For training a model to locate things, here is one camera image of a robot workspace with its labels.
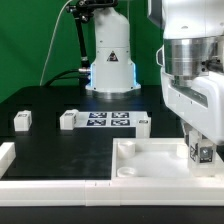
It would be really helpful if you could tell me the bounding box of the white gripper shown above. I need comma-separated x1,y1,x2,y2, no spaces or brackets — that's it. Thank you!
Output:
161,70,224,147

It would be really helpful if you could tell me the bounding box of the white square table top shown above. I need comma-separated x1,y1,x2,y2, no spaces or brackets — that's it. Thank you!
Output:
111,138,224,179

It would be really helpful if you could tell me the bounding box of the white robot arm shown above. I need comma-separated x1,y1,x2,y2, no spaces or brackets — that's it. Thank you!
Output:
86,0,224,145

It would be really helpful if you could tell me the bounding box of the paper sheet with markers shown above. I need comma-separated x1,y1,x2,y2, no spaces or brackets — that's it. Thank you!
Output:
75,111,151,128

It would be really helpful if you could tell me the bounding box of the black cable bundle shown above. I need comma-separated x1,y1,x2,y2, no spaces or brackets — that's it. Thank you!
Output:
44,68,92,88

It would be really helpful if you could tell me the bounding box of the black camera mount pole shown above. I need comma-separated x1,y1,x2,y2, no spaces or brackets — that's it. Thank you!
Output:
66,0,118,68

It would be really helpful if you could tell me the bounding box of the grey cable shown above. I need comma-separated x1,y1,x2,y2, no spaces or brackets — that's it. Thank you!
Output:
39,0,73,87

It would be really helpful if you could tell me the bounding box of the white U-shaped boundary wall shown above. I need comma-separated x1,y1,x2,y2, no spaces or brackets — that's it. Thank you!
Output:
0,142,224,206

